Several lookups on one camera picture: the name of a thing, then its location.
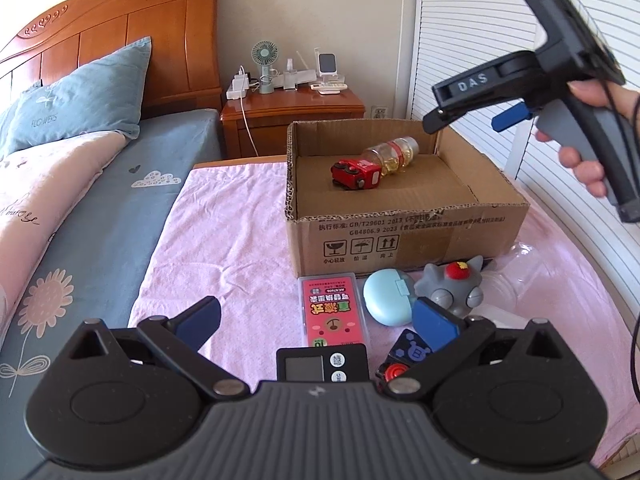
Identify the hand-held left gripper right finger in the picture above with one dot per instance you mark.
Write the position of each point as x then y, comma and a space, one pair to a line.
435, 322

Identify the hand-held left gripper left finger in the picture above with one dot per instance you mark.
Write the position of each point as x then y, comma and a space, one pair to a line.
200, 317

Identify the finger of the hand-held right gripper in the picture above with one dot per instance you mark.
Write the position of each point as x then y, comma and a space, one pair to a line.
475, 87
507, 117

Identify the grey toy figure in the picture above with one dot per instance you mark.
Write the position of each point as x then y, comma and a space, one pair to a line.
440, 285

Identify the light blue round case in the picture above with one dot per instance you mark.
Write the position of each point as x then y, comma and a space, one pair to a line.
387, 295

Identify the brown cardboard box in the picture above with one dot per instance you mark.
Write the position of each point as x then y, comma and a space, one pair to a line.
400, 240

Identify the clear plastic jar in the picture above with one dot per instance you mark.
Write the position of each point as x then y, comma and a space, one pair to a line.
525, 275

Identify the pink card case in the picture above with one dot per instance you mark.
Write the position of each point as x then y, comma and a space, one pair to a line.
332, 310

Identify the black digital timer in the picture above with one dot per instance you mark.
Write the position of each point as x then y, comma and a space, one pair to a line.
305, 365

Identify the person's right hand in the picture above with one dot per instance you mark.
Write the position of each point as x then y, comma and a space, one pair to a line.
585, 170

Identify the white louvered closet door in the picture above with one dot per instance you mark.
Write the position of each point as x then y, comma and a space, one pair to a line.
475, 35
575, 240

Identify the pink cloth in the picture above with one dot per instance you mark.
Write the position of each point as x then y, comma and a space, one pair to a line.
225, 260

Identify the clear bottle with red label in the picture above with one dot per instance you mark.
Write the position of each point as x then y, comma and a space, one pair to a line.
395, 155

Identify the blue floral bed sheet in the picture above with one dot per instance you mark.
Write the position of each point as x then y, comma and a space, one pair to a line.
125, 210

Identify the red toy car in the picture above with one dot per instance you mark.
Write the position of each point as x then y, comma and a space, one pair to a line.
357, 172

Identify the white remote control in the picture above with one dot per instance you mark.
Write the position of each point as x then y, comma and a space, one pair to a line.
327, 88

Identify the white phone stand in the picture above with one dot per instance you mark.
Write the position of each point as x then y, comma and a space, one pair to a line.
327, 63

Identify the wooden nightstand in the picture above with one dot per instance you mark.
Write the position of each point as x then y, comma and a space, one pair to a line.
300, 110

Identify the small clear spray bottle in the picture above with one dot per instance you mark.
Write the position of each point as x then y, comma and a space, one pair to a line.
291, 75

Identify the pink floral quilt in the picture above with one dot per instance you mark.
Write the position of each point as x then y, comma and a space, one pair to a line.
40, 185

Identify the small green desk fan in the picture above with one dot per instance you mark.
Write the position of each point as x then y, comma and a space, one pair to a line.
264, 55

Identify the white power strip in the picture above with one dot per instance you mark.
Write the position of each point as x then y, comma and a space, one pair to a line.
237, 91

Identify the blue pillow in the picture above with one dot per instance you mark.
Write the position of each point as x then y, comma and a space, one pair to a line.
75, 105

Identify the wooden bed headboard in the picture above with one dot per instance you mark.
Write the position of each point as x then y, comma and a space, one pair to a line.
100, 25

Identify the white wall socket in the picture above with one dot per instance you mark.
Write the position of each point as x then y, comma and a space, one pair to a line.
380, 112

